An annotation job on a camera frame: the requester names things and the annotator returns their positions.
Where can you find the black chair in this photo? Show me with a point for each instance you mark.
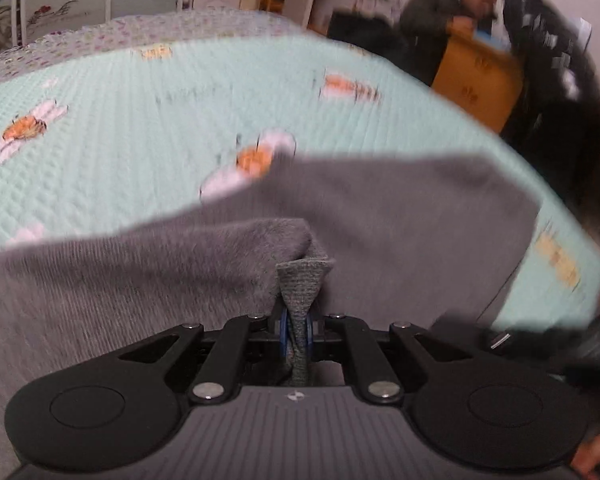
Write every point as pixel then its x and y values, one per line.
pixel 360 35

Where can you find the black shiny puffer jacket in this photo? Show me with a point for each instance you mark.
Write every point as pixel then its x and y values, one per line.
pixel 555 85

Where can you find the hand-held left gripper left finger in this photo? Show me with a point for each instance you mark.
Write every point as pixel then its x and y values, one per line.
pixel 282 330

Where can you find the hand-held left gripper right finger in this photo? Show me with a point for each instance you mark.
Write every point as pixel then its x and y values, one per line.
pixel 309 332

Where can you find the yellow wooden desk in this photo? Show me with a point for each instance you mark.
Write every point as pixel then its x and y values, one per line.
pixel 480 80

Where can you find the bee print quilted bedspread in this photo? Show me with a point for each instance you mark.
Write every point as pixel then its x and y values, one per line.
pixel 130 135

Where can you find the glass door wardrobe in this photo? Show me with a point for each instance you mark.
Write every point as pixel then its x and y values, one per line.
pixel 80 5

